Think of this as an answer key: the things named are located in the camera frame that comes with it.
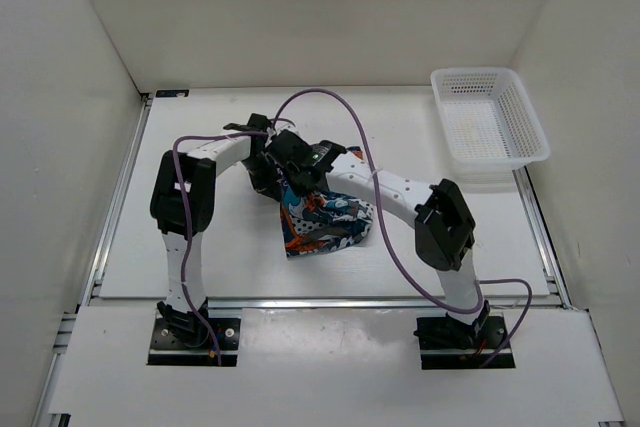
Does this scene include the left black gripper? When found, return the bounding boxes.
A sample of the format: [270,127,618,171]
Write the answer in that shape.
[241,152,281,201]

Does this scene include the colourful patterned shorts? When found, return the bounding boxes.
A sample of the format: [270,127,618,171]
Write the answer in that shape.
[276,167,374,258]

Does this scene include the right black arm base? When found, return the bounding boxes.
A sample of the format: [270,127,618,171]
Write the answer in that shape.
[413,303,516,371]

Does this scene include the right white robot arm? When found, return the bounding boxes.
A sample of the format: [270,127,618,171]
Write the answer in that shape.
[266,130,490,347]

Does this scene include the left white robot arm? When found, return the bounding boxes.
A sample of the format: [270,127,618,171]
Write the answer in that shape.
[150,114,297,347]

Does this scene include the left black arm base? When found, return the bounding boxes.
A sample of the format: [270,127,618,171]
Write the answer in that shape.
[147,309,241,368]

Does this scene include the white perforated plastic basket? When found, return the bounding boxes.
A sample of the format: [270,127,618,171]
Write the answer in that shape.
[430,67,550,175]

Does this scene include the aluminium front rail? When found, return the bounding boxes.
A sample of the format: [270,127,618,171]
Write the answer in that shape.
[87,295,564,312]

